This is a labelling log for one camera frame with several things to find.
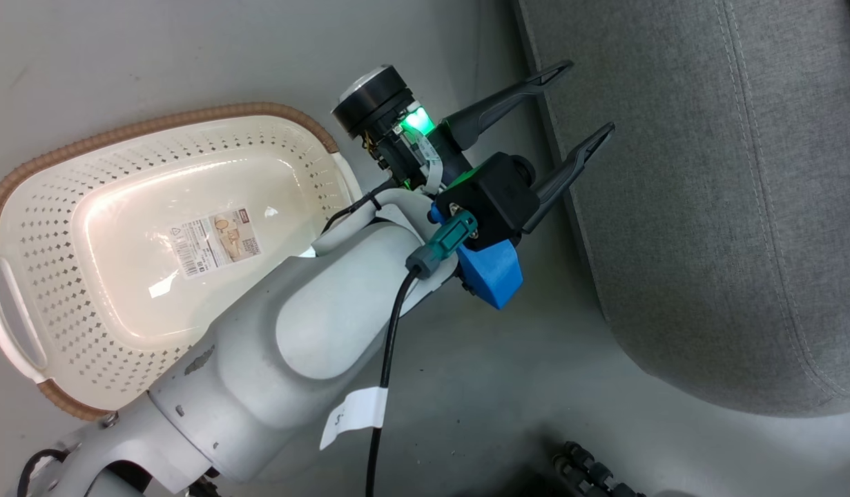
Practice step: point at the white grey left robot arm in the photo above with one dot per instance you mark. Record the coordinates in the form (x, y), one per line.
(314, 331)

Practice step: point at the barcode product sticker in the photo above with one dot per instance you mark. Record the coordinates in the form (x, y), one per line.
(214, 243)

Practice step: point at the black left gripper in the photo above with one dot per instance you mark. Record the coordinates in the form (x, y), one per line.
(373, 100)

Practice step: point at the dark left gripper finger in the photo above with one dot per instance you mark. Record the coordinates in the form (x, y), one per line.
(570, 169)

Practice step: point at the left wrist camera blue mount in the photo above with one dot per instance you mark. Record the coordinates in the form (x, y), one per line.
(494, 200)

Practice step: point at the white paper tag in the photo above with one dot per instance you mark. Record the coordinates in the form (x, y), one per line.
(355, 414)

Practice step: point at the cream perforated laundry basket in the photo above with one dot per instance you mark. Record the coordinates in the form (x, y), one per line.
(121, 297)

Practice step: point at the grey fabric sofa seat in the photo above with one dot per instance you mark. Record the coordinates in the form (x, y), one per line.
(708, 207)

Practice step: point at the black corrugated conduit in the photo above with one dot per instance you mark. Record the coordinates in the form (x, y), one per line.
(590, 473)

